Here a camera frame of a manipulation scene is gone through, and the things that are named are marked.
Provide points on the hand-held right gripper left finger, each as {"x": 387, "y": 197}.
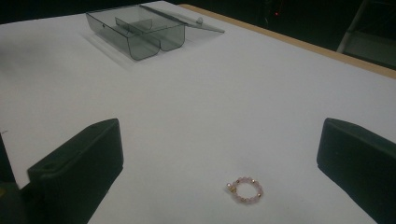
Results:
{"x": 77, "y": 168}

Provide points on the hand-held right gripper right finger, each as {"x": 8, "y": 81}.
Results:
{"x": 361, "y": 161}

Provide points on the clear grey plastic box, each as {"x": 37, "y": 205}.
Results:
{"x": 140, "y": 31}

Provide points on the grey metal stand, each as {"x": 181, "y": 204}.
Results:
{"x": 367, "y": 40}

